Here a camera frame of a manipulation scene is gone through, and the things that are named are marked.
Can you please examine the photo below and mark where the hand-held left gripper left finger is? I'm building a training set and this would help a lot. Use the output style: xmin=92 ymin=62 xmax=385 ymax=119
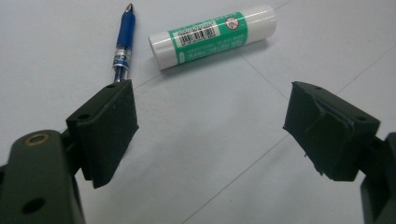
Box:
xmin=61 ymin=78 xmax=140 ymax=189

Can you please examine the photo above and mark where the green and white glue stick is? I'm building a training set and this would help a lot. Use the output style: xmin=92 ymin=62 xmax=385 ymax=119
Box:
xmin=148 ymin=4 xmax=277 ymax=71

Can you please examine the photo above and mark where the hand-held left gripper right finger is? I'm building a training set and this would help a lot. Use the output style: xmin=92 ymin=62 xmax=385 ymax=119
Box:
xmin=282 ymin=80 xmax=381 ymax=182

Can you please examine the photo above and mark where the blue ballpoint pen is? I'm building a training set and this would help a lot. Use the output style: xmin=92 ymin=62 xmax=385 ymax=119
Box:
xmin=111 ymin=3 xmax=137 ymax=84

